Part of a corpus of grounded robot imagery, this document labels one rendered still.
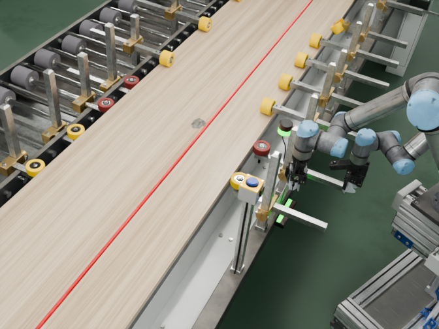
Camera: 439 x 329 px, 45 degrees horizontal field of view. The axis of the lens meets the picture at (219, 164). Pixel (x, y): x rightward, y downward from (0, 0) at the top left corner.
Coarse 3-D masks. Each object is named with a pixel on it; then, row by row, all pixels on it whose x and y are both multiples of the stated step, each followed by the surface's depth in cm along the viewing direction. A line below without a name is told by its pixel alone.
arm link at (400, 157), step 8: (416, 136) 211; (424, 136) 209; (408, 144) 212; (416, 144) 210; (424, 144) 209; (392, 152) 217; (400, 152) 214; (408, 152) 212; (416, 152) 211; (424, 152) 212; (392, 160) 216; (400, 160) 212; (408, 160) 212; (400, 168) 212; (408, 168) 213
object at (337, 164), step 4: (336, 160) 238; (340, 160) 237; (344, 160) 235; (348, 160) 234; (332, 164) 236; (336, 164) 234; (340, 164) 233; (344, 164) 232; (348, 164) 231; (332, 168) 236; (336, 168) 235; (340, 168) 234; (344, 168) 233; (348, 168) 232; (352, 168) 231
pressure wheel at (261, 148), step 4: (260, 140) 252; (264, 140) 253; (256, 144) 250; (260, 144) 250; (264, 144) 251; (268, 144) 251; (256, 148) 248; (260, 148) 248; (264, 148) 249; (268, 148) 249; (256, 152) 249; (260, 152) 248; (264, 152) 248; (268, 152) 250; (260, 160) 256
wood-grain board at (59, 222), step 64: (256, 0) 357; (320, 0) 365; (192, 64) 296; (256, 64) 301; (128, 128) 252; (192, 128) 256; (256, 128) 260; (64, 192) 220; (128, 192) 223; (192, 192) 226; (0, 256) 195; (64, 256) 197; (128, 256) 199; (0, 320) 177; (64, 320) 179; (128, 320) 180
